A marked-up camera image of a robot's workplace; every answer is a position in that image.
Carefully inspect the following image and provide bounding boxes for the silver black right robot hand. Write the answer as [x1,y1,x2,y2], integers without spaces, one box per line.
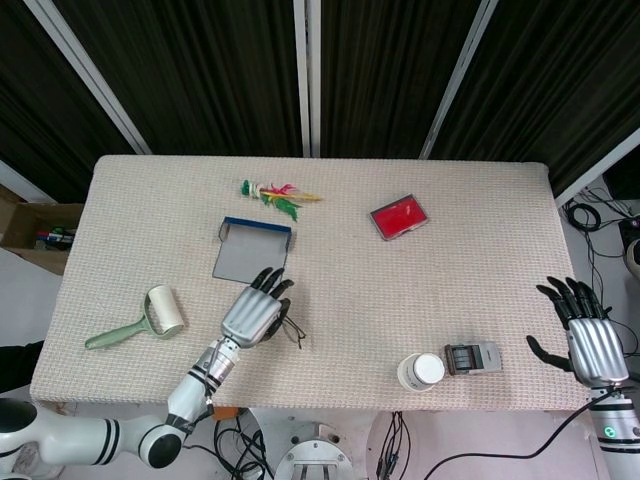
[525,276,630,389]

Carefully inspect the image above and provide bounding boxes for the grey blue-edged pouch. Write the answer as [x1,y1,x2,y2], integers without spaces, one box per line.
[212,215,293,285]

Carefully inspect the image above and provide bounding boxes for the black-framed eyeglasses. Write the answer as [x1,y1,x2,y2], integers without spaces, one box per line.
[272,313,307,350]

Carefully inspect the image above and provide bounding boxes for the white plastic bottle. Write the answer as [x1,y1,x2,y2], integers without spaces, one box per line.
[397,352,446,392]

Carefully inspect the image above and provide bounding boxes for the brown cardboard box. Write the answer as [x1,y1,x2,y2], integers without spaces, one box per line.
[0,183,85,275]

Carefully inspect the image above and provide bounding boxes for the green handled lint roller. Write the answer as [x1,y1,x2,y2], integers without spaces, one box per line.
[84,284,186,350]

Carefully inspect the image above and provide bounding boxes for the colourful feather shuttlecock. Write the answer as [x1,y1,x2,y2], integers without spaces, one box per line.
[240,179,325,223]

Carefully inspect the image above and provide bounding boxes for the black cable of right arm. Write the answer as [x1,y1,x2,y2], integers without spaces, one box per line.
[426,394,614,480]

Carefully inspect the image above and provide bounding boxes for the round silver robot base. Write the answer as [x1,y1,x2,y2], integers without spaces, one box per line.
[273,419,356,480]

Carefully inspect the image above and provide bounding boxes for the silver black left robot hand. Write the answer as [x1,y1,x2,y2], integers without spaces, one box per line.
[220,267,295,350]

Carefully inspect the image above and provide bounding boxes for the grey date stamp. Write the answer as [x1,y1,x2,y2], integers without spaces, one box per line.
[443,340,503,376]

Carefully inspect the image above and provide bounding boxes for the red ink pad tin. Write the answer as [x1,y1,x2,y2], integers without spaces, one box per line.
[369,194,431,242]

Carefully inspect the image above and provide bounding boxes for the black cable bundle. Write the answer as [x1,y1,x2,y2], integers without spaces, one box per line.
[213,407,275,480]

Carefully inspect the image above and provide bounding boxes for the beige woven table cloth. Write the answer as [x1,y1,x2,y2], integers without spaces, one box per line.
[29,154,590,414]

